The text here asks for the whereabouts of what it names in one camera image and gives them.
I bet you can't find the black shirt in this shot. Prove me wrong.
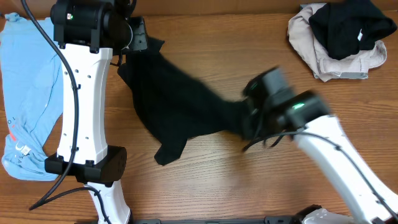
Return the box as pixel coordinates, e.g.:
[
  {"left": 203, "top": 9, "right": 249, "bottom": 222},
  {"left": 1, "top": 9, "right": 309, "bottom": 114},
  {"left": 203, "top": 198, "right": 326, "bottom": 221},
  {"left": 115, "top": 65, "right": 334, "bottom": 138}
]
[{"left": 118, "top": 37, "right": 255, "bottom": 166}]

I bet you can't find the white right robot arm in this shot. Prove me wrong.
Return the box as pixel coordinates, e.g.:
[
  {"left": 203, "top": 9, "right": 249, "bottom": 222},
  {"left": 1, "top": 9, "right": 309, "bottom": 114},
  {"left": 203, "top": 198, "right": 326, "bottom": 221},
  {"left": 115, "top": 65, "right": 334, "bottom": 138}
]
[{"left": 244, "top": 90, "right": 397, "bottom": 223}]

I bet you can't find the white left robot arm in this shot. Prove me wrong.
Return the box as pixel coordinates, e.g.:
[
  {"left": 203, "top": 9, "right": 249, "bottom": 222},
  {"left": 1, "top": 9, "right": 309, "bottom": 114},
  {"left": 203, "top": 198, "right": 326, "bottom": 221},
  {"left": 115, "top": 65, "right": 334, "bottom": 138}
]
[{"left": 45, "top": 1, "right": 147, "bottom": 223}]

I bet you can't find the beige garment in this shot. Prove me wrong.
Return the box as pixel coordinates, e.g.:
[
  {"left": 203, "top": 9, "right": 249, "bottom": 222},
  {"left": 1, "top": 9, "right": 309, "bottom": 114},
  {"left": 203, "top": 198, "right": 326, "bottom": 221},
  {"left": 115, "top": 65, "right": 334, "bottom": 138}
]
[{"left": 287, "top": 3, "right": 387, "bottom": 82}]

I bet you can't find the light blue t-shirt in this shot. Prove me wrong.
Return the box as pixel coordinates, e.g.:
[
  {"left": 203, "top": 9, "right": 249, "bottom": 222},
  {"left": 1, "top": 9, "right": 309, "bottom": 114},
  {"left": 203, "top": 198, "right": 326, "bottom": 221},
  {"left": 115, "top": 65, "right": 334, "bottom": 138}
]
[{"left": 1, "top": 12, "right": 63, "bottom": 181}]

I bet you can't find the black folded garment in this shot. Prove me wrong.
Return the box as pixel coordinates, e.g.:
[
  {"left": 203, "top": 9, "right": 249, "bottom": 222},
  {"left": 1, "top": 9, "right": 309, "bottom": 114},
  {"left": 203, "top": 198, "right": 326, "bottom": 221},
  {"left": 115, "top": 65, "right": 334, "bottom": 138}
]
[{"left": 309, "top": 0, "right": 397, "bottom": 60}]

